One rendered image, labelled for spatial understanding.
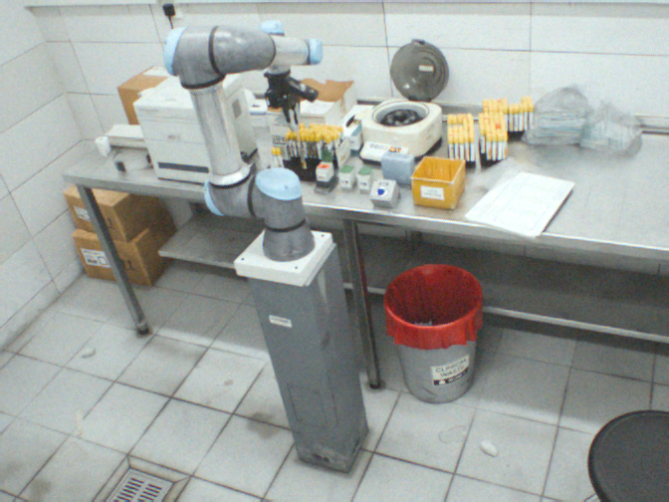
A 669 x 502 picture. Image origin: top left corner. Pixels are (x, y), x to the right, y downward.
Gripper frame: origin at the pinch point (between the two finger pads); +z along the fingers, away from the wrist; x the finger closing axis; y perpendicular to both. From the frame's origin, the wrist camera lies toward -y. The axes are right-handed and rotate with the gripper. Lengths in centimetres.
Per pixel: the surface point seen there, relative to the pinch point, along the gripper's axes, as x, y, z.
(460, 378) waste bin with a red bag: 11, -55, 93
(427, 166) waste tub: -1.5, -44.0, 11.2
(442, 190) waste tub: 11, -53, 11
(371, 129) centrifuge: -15.4, -20.1, 7.2
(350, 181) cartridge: 6.8, -20.5, 14.3
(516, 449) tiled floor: 27, -80, 105
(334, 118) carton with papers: -22.8, -2.7, 7.5
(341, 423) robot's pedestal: 52, -27, 80
